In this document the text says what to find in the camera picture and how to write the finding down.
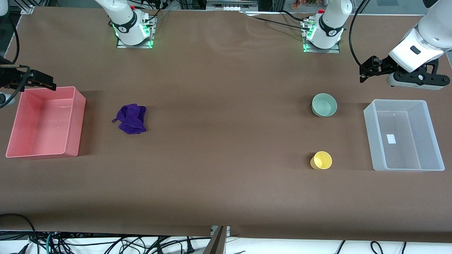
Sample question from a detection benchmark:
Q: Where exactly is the brown table cover sheet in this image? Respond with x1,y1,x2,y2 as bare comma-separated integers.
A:
0,6,452,244

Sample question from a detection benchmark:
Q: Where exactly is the grey power strip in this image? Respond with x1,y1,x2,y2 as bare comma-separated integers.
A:
207,0,258,11

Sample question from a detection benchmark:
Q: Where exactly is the long black table cable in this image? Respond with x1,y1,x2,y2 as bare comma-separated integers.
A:
246,14,311,31

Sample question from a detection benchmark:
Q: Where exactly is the brown wooden post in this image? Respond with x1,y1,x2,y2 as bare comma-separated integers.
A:
204,226,226,254

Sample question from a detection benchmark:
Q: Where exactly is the black looped floor cable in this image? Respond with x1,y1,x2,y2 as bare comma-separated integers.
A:
0,213,37,247

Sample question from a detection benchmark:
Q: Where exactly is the orange colourful object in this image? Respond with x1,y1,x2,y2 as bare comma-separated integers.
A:
291,0,318,9

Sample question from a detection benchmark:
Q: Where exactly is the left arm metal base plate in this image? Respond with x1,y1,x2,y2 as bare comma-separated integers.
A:
302,19,340,53

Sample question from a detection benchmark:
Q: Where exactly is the green bowl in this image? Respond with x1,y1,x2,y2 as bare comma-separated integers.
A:
311,93,338,117

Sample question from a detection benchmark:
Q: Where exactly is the yellow cup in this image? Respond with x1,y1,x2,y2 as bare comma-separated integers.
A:
310,151,333,170

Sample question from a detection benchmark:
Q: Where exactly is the pink plastic bin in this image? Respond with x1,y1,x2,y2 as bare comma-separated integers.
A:
5,86,86,158

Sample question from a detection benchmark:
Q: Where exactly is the black base cable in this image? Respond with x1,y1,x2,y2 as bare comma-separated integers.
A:
141,0,171,26

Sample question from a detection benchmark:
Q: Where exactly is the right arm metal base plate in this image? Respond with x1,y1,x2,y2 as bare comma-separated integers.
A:
117,16,155,49

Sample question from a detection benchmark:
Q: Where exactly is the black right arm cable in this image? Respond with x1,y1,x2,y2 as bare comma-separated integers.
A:
0,15,31,108

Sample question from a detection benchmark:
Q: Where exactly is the short black table cable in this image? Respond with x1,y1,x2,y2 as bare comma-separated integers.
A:
279,10,311,22

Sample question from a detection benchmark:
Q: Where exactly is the aluminium frame profile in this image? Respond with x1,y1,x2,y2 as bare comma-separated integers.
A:
14,0,48,14

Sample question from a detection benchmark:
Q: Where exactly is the clear plastic bin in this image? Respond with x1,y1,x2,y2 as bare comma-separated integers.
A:
363,99,445,172

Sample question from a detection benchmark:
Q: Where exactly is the purple cloth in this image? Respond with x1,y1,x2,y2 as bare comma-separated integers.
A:
112,103,147,135

